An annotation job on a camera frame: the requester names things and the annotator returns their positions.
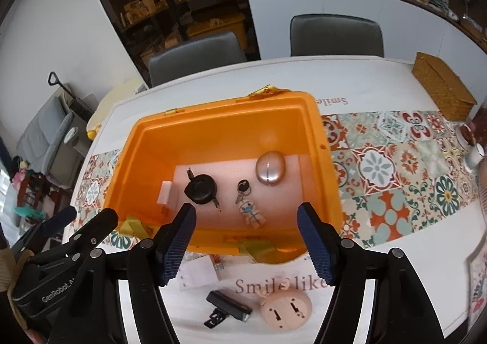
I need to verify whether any white USB wall charger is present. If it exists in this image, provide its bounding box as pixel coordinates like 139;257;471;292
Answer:
157;181;178;215

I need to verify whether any pink deer round gadget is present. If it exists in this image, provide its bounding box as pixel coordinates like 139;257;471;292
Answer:
257;278;313;332

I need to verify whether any white USB hub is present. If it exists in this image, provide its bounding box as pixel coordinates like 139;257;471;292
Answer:
177;255;219;291

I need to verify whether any black retractable cable reel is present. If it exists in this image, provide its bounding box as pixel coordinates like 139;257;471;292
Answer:
184;168;221;212

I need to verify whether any black clip-on device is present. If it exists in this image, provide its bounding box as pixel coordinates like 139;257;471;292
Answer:
204;290;253;328

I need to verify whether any black key with figure keychain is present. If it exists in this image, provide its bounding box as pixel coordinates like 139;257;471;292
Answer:
235;179;266;229

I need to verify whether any silver oval metal case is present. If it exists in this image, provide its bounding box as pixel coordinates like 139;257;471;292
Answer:
255;151;286;187

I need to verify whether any person's left hand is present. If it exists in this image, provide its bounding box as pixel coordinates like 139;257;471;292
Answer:
1;248;34;331

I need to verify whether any red wooden child chair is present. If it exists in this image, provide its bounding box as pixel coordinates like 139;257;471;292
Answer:
14;173;70;222

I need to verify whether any grey sofa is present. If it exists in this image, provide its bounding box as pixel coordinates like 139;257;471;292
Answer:
16;95;80;187

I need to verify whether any upright vacuum cleaner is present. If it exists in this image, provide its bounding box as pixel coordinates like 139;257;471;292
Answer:
47;71;93;122

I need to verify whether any yellow cream baby chair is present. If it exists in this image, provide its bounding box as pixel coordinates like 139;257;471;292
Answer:
86;79;147;140

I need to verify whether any patterned tile table runner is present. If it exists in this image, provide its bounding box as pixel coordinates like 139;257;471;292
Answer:
72;111;476;249

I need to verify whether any orange plastic storage crate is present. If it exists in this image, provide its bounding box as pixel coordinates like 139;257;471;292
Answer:
104;88;342;264

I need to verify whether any small white cup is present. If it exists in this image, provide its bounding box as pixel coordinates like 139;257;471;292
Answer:
464;143;485;173

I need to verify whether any woven wicker tissue box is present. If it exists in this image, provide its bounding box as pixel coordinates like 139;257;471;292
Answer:
412;52;477;121

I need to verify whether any left grey dining chair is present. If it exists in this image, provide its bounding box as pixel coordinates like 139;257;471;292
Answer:
149;32;247;87

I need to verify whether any grey dining chair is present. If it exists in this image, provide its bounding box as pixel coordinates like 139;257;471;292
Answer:
149;32;247;87
290;13;385;57

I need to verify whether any right grey dining chair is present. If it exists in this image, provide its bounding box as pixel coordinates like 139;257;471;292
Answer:
290;13;385;57

